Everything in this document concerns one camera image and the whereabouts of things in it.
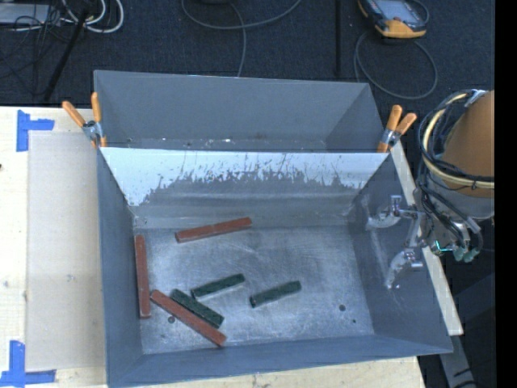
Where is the grey metal bin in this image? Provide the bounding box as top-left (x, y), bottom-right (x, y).
top-left (92, 70), bottom-right (454, 388)

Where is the dark green flat block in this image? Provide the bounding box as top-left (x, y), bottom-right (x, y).
top-left (170, 289), bottom-right (225, 330)
top-left (249, 280), bottom-right (303, 309)
top-left (190, 272), bottom-right (246, 300)

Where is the red-brown flat block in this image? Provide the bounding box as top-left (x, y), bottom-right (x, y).
top-left (133, 234), bottom-right (153, 319)
top-left (149, 289), bottom-right (228, 348)
top-left (174, 216), bottom-right (253, 244)

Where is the pale wood flat board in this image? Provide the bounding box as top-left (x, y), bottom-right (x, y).
top-left (24, 129), bottom-right (464, 373)

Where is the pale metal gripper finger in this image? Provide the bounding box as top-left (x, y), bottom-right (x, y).
top-left (364, 195), bottom-right (405, 231)
top-left (385, 248), bottom-right (424, 290)

